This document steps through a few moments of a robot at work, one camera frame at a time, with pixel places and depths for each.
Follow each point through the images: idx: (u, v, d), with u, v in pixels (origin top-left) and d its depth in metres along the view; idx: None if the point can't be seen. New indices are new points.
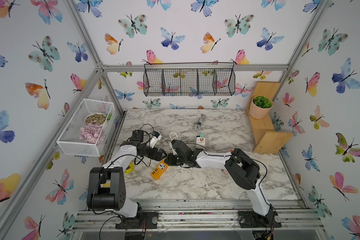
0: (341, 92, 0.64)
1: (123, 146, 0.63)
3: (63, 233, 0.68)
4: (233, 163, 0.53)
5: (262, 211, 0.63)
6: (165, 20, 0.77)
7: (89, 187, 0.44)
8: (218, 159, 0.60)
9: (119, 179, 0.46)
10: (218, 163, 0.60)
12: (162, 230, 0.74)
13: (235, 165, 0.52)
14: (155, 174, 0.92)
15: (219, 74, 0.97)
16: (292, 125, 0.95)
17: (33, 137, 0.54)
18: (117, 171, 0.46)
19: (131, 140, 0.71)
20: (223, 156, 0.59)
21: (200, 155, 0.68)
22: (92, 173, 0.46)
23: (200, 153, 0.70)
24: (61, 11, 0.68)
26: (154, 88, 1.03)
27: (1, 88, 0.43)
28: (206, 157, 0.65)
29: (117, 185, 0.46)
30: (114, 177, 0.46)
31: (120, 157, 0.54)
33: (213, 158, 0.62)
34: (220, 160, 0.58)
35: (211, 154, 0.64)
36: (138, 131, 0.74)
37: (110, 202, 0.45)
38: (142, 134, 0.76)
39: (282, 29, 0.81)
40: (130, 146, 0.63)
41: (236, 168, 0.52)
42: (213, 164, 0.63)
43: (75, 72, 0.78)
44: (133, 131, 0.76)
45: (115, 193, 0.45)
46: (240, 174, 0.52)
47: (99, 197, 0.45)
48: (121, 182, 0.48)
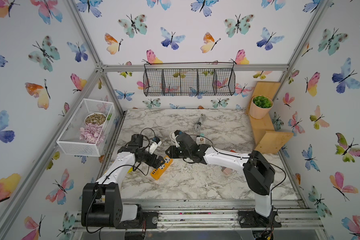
0: (341, 92, 0.64)
1: (120, 154, 0.59)
3: (62, 233, 0.68)
4: (252, 167, 0.48)
5: (265, 212, 0.62)
6: (165, 20, 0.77)
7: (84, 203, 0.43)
8: (233, 160, 0.54)
9: (114, 197, 0.43)
10: (231, 164, 0.55)
12: (162, 230, 0.74)
13: (255, 169, 0.47)
14: (155, 174, 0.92)
15: (219, 74, 0.97)
16: (292, 125, 0.95)
17: (33, 137, 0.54)
18: (112, 188, 0.43)
19: (129, 146, 0.65)
20: (239, 157, 0.53)
21: (211, 153, 0.61)
22: (87, 189, 0.43)
23: (208, 150, 0.63)
24: (61, 11, 0.68)
26: (154, 88, 1.03)
27: (2, 88, 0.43)
28: (218, 155, 0.59)
29: (112, 203, 0.43)
30: (108, 195, 0.43)
31: (116, 170, 0.51)
33: (226, 157, 0.56)
34: (236, 162, 0.53)
35: (223, 153, 0.58)
36: (138, 137, 0.70)
37: (105, 219, 0.43)
38: (141, 139, 0.73)
39: (282, 29, 0.81)
40: (127, 154, 0.59)
41: (255, 173, 0.47)
42: (225, 163, 0.57)
43: (75, 72, 0.78)
44: (132, 136, 0.71)
45: (109, 211, 0.43)
46: (258, 179, 0.47)
47: (94, 214, 0.43)
48: (117, 198, 0.45)
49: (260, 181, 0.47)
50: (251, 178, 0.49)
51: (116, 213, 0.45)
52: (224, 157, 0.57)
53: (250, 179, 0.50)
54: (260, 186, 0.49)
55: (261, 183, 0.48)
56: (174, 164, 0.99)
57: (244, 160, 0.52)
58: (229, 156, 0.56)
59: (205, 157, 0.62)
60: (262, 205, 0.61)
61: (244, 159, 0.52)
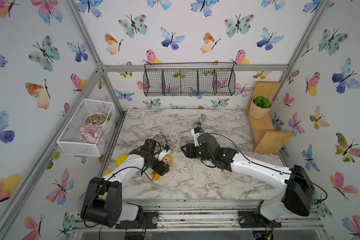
0: (341, 92, 0.64)
1: (131, 156, 0.61)
3: (63, 233, 0.68)
4: (297, 185, 0.42)
5: (271, 216, 0.61)
6: (165, 20, 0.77)
7: (86, 197, 0.44)
8: (270, 174, 0.47)
9: (115, 195, 0.44)
10: (268, 177, 0.48)
12: (162, 230, 0.74)
13: (300, 188, 0.41)
14: (155, 174, 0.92)
15: (219, 74, 0.97)
16: (292, 125, 0.95)
17: (33, 137, 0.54)
18: (115, 186, 0.44)
19: (141, 150, 0.66)
20: (278, 172, 0.46)
21: (241, 161, 0.53)
22: (92, 183, 0.45)
23: (237, 157, 0.55)
24: (61, 11, 0.68)
26: (154, 88, 1.03)
27: (2, 88, 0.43)
28: (250, 165, 0.51)
29: (111, 202, 0.43)
30: (111, 193, 0.43)
31: (122, 170, 0.52)
33: (262, 170, 0.49)
34: (274, 176, 0.46)
35: (258, 164, 0.51)
36: (151, 141, 0.72)
37: (101, 218, 0.43)
38: (154, 145, 0.75)
39: (282, 29, 0.81)
40: (137, 157, 0.60)
41: (301, 192, 0.40)
42: (259, 175, 0.50)
43: (75, 72, 0.78)
44: (146, 140, 0.72)
45: (108, 210, 0.43)
46: (303, 200, 0.41)
47: (93, 210, 0.44)
48: (118, 199, 0.46)
49: (304, 202, 0.41)
50: (293, 198, 0.43)
51: (114, 213, 0.45)
52: (259, 169, 0.49)
53: (291, 199, 0.44)
54: (302, 207, 0.43)
55: (304, 205, 0.42)
56: (174, 164, 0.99)
57: (284, 175, 0.45)
58: (266, 168, 0.48)
59: (233, 166, 0.55)
60: (273, 212, 0.59)
61: (285, 175, 0.45)
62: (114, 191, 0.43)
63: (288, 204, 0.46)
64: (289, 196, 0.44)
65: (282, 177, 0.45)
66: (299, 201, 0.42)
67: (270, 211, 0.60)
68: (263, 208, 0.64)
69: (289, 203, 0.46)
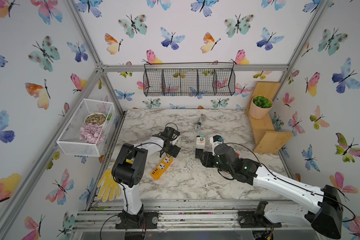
0: (341, 92, 0.64)
1: (153, 137, 0.70)
3: (63, 233, 0.68)
4: (330, 209, 0.39)
5: (272, 219, 0.62)
6: (165, 20, 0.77)
7: (118, 157, 0.54)
8: (300, 193, 0.44)
9: (141, 159, 0.52)
10: (296, 197, 0.45)
12: (162, 230, 0.74)
13: (334, 212, 0.39)
14: (155, 174, 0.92)
15: (219, 74, 0.97)
16: (292, 125, 0.95)
17: (33, 137, 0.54)
18: (142, 152, 0.53)
19: (161, 135, 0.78)
20: (310, 192, 0.43)
21: (265, 176, 0.50)
22: (123, 147, 0.54)
23: (260, 171, 0.52)
24: (61, 11, 0.68)
26: (154, 88, 1.03)
27: (2, 88, 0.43)
28: (275, 182, 0.48)
29: (138, 164, 0.52)
30: (137, 156, 0.52)
31: (148, 143, 0.62)
33: (290, 189, 0.46)
34: (305, 196, 0.43)
35: (285, 181, 0.47)
36: (170, 128, 0.81)
37: (127, 176, 0.51)
38: (172, 132, 0.83)
39: (281, 29, 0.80)
40: (158, 139, 0.69)
41: (335, 216, 0.38)
42: (286, 194, 0.47)
43: (75, 72, 0.78)
44: (166, 127, 0.81)
45: (134, 172, 0.51)
46: (337, 225, 0.39)
47: (121, 169, 0.52)
48: (143, 163, 0.54)
49: (337, 227, 0.39)
50: (325, 221, 0.41)
51: (137, 176, 0.53)
52: (287, 187, 0.46)
53: (323, 221, 0.41)
54: (333, 230, 0.41)
55: (337, 229, 0.40)
56: (174, 164, 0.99)
57: (317, 197, 0.42)
58: (295, 187, 0.45)
59: (256, 181, 0.52)
60: (278, 218, 0.59)
61: (317, 196, 0.42)
62: (141, 155, 0.52)
63: (316, 225, 0.44)
64: (320, 219, 0.42)
65: (315, 198, 0.42)
66: (331, 225, 0.40)
67: (276, 216, 0.59)
68: (270, 212, 0.62)
69: (318, 224, 0.43)
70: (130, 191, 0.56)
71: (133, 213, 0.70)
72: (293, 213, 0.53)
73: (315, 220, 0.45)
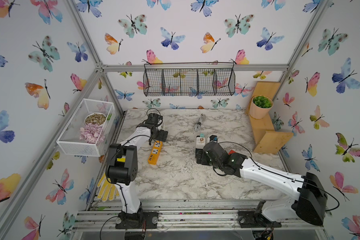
0: (341, 92, 0.64)
1: (139, 128, 0.68)
3: (63, 232, 0.68)
4: (309, 194, 0.41)
5: (271, 218, 0.62)
6: (165, 21, 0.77)
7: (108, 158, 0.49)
8: (281, 182, 0.46)
9: (133, 155, 0.52)
10: (278, 184, 0.47)
12: (162, 230, 0.74)
13: (313, 197, 0.40)
14: (152, 160, 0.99)
15: (219, 74, 0.97)
16: (292, 125, 0.95)
17: (33, 137, 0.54)
18: (131, 148, 0.52)
19: (146, 123, 0.73)
20: (291, 179, 0.45)
21: (250, 167, 0.52)
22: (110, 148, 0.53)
23: (246, 163, 0.54)
24: (61, 11, 0.68)
26: (154, 88, 1.03)
27: (2, 88, 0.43)
28: (260, 172, 0.50)
29: (130, 161, 0.52)
30: (128, 153, 0.52)
31: (135, 137, 0.60)
33: (273, 178, 0.48)
34: (286, 184, 0.45)
35: (268, 170, 0.50)
36: (154, 116, 0.79)
37: (123, 174, 0.52)
38: (156, 119, 0.81)
39: (282, 29, 0.81)
40: (144, 129, 0.68)
41: (312, 201, 0.39)
42: (269, 183, 0.50)
43: (75, 72, 0.78)
44: (150, 114, 0.79)
45: (128, 168, 0.52)
46: (316, 209, 0.40)
47: (115, 169, 0.52)
48: (135, 159, 0.54)
49: (318, 212, 0.40)
50: (306, 206, 0.42)
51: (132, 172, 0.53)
52: (270, 176, 0.48)
53: (305, 207, 0.42)
54: (315, 216, 0.42)
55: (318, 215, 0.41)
56: (174, 164, 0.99)
57: (297, 183, 0.44)
58: (277, 175, 0.48)
59: (242, 172, 0.55)
60: (274, 214, 0.59)
61: (297, 183, 0.44)
62: (132, 151, 0.52)
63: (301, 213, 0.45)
64: (303, 205, 0.42)
65: (295, 185, 0.44)
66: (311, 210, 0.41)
67: (272, 212, 0.60)
68: (265, 209, 0.65)
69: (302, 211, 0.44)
70: (127, 189, 0.57)
71: (133, 212, 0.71)
72: (283, 206, 0.55)
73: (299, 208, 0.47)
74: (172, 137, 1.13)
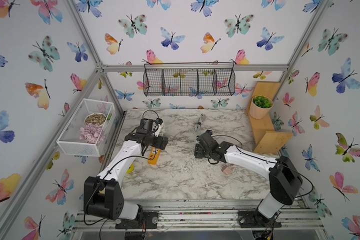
0: (341, 92, 0.64)
1: (125, 145, 0.56)
3: (62, 233, 0.68)
4: (279, 173, 0.45)
5: (268, 215, 0.62)
6: (165, 21, 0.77)
7: (85, 194, 0.44)
8: (257, 163, 0.51)
9: (113, 193, 0.42)
10: (255, 166, 0.52)
12: (162, 230, 0.74)
13: (282, 175, 0.44)
14: (152, 160, 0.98)
15: (219, 74, 0.97)
16: (292, 125, 0.96)
17: (33, 137, 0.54)
18: (112, 185, 0.42)
19: (135, 135, 0.61)
20: (265, 161, 0.50)
21: (233, 152, 0.58)
22: (87, 183, 0.43)
23: (230, 149, 0.60)
24: (61, 11, 0.68)
26: (154, 88, 1.03)
27: (2, 88, 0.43)
28: (240, 156, 0.56)
29: (110, 200, 0.42)
30: (108, 191, 0.42)
31: (118, 164, 0.49)
33: (251, 160, 0.53)
34: (261, 165, 0.50)
35: (247, 154, 0.55)
36: (146, 122, 0.66)
37: (105, 213, 0.44)
38: (150, 125, 0.68)
39: (282, 29, 0.81)
40: (132, 145, 0.56)
41: (281, 179, 0.43)
42: (248, 165, 0.54)
43: (75, 72, 0.78)
44: (141, 119, 0.66)
45: (109, 207, 0.43)
46: (285, 187, 0.44)
47: (95, 206, 0.44)
48: (118, 195, 0.45)
49: (286, 189, 0.44)
50: (276, 184, 0.46)
51: (117, 207, 0.45)
52: (249, 159, 0.53)
53: (275, 185, 0.46)
54: (285, 194, 0.46)
55: (286, 192, 0.45)
56: (174, 164, 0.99)
57: (270, 164, 0.48)
58: (255, 158, 0.52)
59: (226, 156, 0.60)
60: (268, 208, 0.60)
61: (270, 164, 0.49)
62: (112, 189, 0.42)
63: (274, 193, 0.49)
64: (274, 183, 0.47)
65: (268, 165, 0.48)
66: (280, 187, 0.45)
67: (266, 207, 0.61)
68: (261, 205, 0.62)
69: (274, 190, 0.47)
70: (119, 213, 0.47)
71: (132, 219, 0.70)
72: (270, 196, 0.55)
73: (272, 187, 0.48)
74: (172, 137, 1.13)
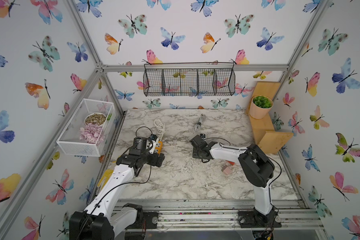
0: (341, 92, 0.64)
1: (116, 170, 0.53)
3: (63, 233, 0.68)
4: (247, 157, 0.52)
5: (263, 210, 0.63)
6: (165, 20, 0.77)
7: (70, 234, 0.40)
8: (231, 152, 0.60)
9: (101, 231, 0.39)
10: (231, 155, 0.60)
12: (162, 230, 0.74)
13: (249, 159, 0.52)
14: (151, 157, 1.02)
15: (219, 74, 0.97)
16: (292, 125, 0.95)
17: (33, 137, 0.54)
18: (101, 221, 0.40)
19: (129, 157, 0.58)
20: (238, 149, 0.59)
21: (215, 146, 0.69)
22: (73, 219, 0.40)
23: (215, 145, 0.70)
24: (61, 11, 0.68)
26: (154, 88, 1.03)
27: (2, 87, 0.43)
28: (220, 149, 0.65)
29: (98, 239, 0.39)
30: (95, 229, 0.39)
31: (108, 194, 0.46)
33: (227, 150, 0.62)
34: (235, 153, 0.58)
35: (226, 147, 0.64)
36: (140, 141, 0.62)
37: None
38: (144, 144, 0.65)
39: (282, 29, 0.81)
40: (124, 170, 0.53)
41: (249, 162, 0.51)
42: (227, 156, 0.63)
43: (75, 72, 0.78)
44: (134, 138, 0.63)
45: None
46: (253, 169, 0.51)
47: None
48: (107, 232, 0.42)
49: (254, 171, 0.51)
50: (246, 167, 0.53)
51: None
52: (226, 149, 0.63)
53: (246, 169, 0.54)
54: (255, 176, 0.52)
55: (255, 173, 0.51)
56: (174, 164, 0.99)
57: (241, 151, 0.57)
58: (230, 148, 0.62)
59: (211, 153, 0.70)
60: (261, 202, 0.62)
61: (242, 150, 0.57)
62: (99, 225, 0.39)
63: (249, 177, 0.55)
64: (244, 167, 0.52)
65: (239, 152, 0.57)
66: (250, 170, 0.52)
67: (259, 201, 0.63)
68: (256, 203, 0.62)
69: (247, 174, 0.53)
70: None
71: (131, 223, 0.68)
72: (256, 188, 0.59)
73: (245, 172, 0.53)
74: (171, 137, 1.09)
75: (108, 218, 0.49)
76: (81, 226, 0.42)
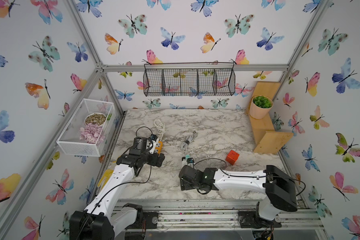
0: (341, 92, 0.64)
1: (116, 170, 0.53)
3: (63, 233, 0.68)
4: (274, 187, 0.43)
5: (269, 217, 0.61)
6: (165, 20, 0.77)
7: (70, 233, 0.40)
8: (248, 182, 0.48)
9: (101, 231, 0.39)
10: (248, 186, 0.49)
12: (162, 230, 0.74)
13: (278, 189, 0.42)
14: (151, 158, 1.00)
15: (219, 74, 0.97)
16: (292, 125, 0.95)
17: (33, 137, 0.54)
18: (101, 220, 0.40)
19: (129, 157, 0.58)
20: (256, 177, 0.48)
21: (221, 178, 0.54)
22: (73, 219, 0.40)
23: (218, 175, 0.56)
24: (61, 11, 0.68)
26: (154, 88, 1.03)
27: (2, 88, 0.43)
28: (230, 180, 0.52)
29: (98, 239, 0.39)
30: (95, 228, 0.39)
31: (108, 194, 0.46)
33: (243, 180, 0.50)
34: (253, 183, 0.47)
35: (235, 176, 0.52)
36: (140, 141, 0.62)
37: None
38: (144, 144, 0.65)
39: (282, 29, 0.81)
40: (124, 170, 0.53)
41: (278, 192, 0.42)
42: (240, 186, 0.51)
43: (75, 73, 0.78)
44: (135, 138, 0.63)
45: None
46: (284, 199, 0.42)
47: None
48: (107, 231, 0.42)
49: (287, 200, 0.42)
50: (276, 198, 0.43)
51: None
52: (239, 179, 0.51)
53: (277, 200, 0.44)
54: (288, 204, 0.43)
55: (288, 201, 0.42)
56: (174, 164, 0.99)
57: (260, 179, 0.47)
58: (244, 177, 0.50)
59: (217, 185, 0.56)
60: (269, 213, 0.59)
61: (261, 179, 0.47)
62: (100, 225, 0.39)
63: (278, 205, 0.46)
64: (274, 198, 0.43)
65: (260, 181, 0.47)
66: (281, 200, 0.43)
67: (266, 212, 0.60)
68: (260, 210, 0.66)
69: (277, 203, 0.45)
70: None
71: (131, 223, 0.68)
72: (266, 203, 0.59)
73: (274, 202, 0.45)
74: (171, 137, 1.09)
75: (108, 217, 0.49)
76: (81, 226, 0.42)
